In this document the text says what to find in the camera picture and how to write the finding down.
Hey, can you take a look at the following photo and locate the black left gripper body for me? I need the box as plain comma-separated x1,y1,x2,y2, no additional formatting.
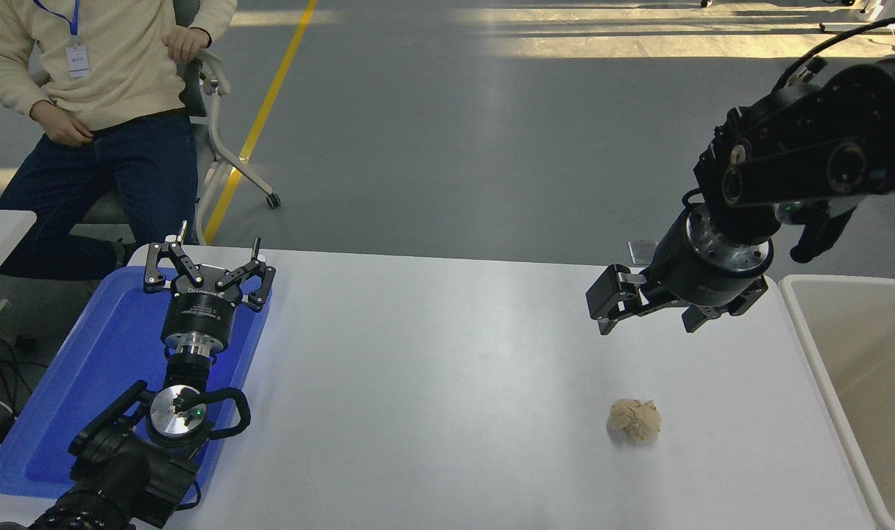
160,264,251,345

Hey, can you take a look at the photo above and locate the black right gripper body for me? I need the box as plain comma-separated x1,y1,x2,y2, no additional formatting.
645,212,757,314

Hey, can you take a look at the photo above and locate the tan paper ball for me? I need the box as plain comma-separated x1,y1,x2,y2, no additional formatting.
607,398,663,445

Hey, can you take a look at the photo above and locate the person's right hand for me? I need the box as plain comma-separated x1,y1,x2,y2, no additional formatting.
41,109,95,146

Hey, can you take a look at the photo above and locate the person's left hand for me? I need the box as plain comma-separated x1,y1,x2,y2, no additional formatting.
162,26,213,64

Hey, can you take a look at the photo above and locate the blue plastic tray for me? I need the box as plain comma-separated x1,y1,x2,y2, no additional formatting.
0,265,273,509

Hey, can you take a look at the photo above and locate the white office chair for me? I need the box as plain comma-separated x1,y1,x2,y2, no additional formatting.
79,0,283,247

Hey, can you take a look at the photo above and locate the large pale bin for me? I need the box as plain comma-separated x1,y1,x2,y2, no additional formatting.
779,275,895,530

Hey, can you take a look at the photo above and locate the person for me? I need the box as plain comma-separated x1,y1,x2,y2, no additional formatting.
0,0,238,280

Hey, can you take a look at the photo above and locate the white name badge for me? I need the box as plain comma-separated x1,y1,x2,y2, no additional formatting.
65,44,92,80

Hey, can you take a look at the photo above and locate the black floor cable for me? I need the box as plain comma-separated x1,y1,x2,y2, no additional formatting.
0,336,36,417

